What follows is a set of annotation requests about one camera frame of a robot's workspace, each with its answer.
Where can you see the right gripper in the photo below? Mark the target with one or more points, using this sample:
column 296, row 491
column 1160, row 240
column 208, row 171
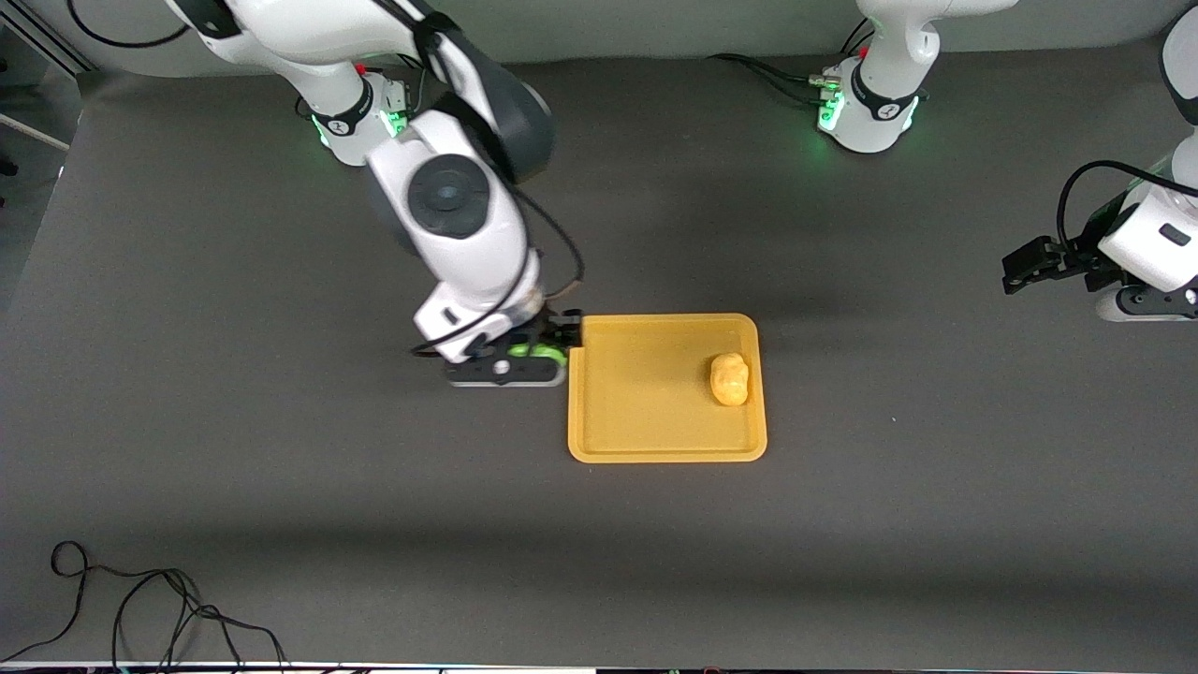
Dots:
column 550, row 333

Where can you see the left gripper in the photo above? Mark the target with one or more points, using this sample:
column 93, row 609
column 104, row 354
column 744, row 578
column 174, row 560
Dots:
column 1070, row 257

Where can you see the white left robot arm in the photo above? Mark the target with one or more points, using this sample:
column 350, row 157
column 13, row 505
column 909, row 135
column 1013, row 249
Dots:
column 884, row 65

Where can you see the yellow plastic tray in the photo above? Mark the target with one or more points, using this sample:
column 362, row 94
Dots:
column 655, row 431

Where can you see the dark grey table mat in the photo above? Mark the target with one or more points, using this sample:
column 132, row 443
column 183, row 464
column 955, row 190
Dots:
column 599, row 562

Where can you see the thin white rod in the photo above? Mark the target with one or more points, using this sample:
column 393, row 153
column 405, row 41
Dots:
column 37, row 133

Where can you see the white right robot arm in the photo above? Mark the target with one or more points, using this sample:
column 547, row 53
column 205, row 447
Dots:
column 468, row 243

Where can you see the yellow potato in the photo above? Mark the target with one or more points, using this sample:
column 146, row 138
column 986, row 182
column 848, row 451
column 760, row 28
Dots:
column 729, row 382

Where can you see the green apple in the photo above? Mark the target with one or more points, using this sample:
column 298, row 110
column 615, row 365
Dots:
column 543, row 354

